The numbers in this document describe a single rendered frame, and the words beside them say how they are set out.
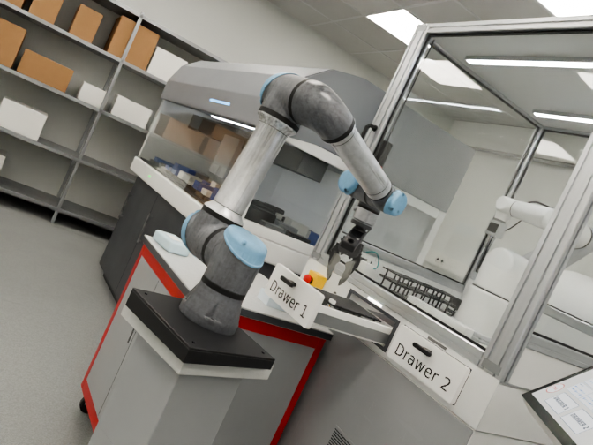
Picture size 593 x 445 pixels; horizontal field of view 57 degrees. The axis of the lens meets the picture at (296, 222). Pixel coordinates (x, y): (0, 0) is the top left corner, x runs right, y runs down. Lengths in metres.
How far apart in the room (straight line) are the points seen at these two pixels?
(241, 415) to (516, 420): 0.89
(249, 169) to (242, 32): 4.63
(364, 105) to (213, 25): 3.42
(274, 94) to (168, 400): 0.77
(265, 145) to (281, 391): 0.98
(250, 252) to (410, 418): 0.75
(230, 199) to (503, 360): 0.83
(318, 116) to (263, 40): 4.74
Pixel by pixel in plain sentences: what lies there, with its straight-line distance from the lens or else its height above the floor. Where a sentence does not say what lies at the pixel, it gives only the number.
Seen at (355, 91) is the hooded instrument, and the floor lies 1.70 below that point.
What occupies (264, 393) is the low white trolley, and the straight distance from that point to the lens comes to 2.02.
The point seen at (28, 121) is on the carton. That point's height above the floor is 0.75.
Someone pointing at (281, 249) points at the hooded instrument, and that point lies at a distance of 2.62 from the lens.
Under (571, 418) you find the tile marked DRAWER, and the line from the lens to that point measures 1.25.
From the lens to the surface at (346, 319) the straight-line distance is 1.73.
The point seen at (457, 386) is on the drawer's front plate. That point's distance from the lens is 1.64.
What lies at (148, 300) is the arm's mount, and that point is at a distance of 1.32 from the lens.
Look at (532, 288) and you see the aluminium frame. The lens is 1.59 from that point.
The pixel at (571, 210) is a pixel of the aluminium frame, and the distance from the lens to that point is 1.61.
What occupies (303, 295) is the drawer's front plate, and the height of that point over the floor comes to 0.89.
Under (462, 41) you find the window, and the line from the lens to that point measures 2.21.
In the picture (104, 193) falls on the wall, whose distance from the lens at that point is 5.80.
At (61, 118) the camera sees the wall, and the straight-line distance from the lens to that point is 5.69.
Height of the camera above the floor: 1.18
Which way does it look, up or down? 3 degrees down
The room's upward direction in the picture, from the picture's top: 25 degrees clockwise
